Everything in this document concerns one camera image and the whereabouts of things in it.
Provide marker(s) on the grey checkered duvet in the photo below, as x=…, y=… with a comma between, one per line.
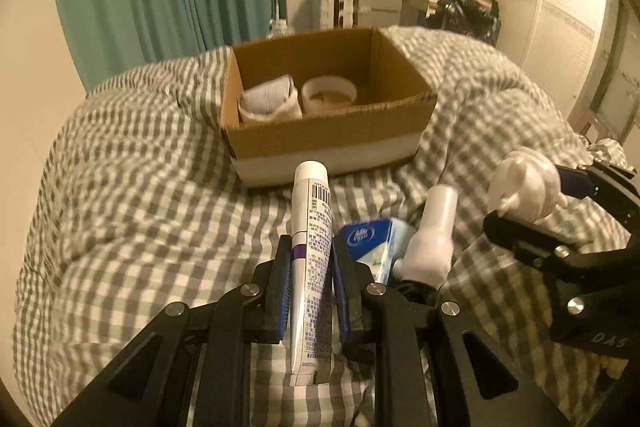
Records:
x=139, y=205

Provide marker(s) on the white toy with blue star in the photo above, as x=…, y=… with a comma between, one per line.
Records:
x=526, y=185

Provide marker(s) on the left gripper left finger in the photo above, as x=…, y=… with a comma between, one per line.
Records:
x=269, y=320

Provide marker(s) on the white grey sock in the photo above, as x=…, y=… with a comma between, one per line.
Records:
x=271, y=101

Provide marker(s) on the white tape roll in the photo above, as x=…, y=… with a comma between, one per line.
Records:
x=326, y=93

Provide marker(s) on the brown cardboard box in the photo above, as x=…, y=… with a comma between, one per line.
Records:
x=383, y=127

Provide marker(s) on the clear water jug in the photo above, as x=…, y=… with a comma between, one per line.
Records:
x=278, y=26

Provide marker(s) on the white wardrobe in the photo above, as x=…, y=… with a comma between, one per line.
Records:
x=553, y=41

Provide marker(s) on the white plastic bottle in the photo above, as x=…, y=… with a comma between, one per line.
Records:
x=427, y=259

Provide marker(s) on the black bag on desk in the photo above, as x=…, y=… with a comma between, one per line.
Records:
x=478, y=19

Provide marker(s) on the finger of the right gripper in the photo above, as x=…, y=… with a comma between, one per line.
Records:
x=614, y=189
x=532, y=245

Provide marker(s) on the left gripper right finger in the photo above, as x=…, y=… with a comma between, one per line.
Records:
x=350, y=278

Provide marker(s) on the blue Vinda tissue pack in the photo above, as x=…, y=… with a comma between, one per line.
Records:
x=378, y=244

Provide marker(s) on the white storage drawer unit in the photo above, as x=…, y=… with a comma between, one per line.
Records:
x=329, y=14

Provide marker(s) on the white cream tube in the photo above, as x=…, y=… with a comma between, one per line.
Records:
x=311, y=304

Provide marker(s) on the grey mini fridge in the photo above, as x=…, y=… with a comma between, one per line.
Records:
x=378, y=13

